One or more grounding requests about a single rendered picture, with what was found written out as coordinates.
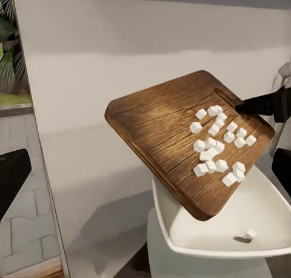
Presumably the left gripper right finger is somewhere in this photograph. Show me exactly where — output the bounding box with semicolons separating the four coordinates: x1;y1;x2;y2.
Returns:
272;148;291;197

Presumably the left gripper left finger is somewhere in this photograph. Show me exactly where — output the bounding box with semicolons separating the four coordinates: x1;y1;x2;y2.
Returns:
0;148;32;221

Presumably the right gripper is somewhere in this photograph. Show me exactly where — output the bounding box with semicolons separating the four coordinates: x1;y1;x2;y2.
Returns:
235;86;291;123

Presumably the cutting board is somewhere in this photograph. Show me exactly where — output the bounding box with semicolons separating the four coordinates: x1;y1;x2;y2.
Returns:
105;70;275;221

